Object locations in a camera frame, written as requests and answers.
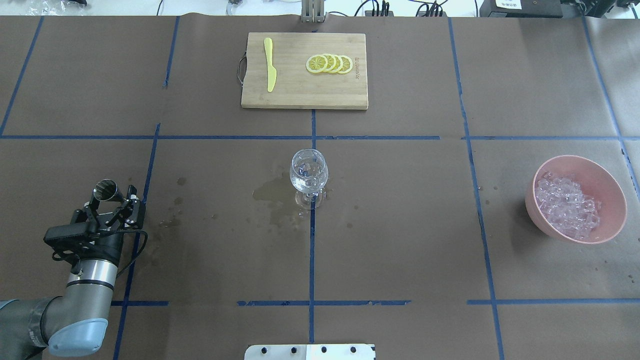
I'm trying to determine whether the lemon slice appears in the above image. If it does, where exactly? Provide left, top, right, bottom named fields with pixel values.
left=329, top=54, right=343, bottom=74
left=337, top=55, right=354, bottom=75
left=322, top=54, right=333, bottom=73
left=305, top=54, right=329, bottom=75

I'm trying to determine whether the aluminium frame post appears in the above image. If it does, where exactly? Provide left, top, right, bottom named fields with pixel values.
left=301, top=0, right=327, bottom=23

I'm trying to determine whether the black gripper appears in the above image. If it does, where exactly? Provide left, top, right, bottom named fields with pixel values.
left=70, top=185, right=146, bottom=240

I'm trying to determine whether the steel jigger cup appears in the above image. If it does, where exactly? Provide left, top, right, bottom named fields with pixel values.
left=93, top=178, right=125, bottom=203

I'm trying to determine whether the lemon slice back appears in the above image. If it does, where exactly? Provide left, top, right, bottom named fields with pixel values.
left=337, top=55, right=354, bottom=75

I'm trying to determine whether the bamboo cutting board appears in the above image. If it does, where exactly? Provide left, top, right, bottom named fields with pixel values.
left=241, top=32, right=370, bottom=110

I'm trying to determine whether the lemon slice front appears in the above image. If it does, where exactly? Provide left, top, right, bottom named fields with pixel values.
left=305, top=54, right=329, bottom=75

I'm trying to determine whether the clear ice cubes pile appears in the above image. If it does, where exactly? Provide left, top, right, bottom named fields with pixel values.
left=534, top=172, right=602, bottom=240

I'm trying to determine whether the pink bowl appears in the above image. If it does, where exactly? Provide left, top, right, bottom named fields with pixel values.
left=525, top=154, right=627, bottom=245

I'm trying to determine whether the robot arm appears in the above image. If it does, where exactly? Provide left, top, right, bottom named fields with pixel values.
left=0, top=178, right=148, bottom=360

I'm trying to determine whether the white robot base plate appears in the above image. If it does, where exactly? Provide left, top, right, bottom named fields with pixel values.
left=244, top=343, right=377, bottom=360

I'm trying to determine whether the yellow plastic knife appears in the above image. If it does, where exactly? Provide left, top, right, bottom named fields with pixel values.
left=263, top=37, right=277, bottom=92

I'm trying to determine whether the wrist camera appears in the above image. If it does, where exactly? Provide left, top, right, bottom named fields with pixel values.
left=43, top=222, right=95, bottom=248

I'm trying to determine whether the clear wine glass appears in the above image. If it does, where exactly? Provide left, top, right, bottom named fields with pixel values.
left=289, top=148, right=329, bottom=211

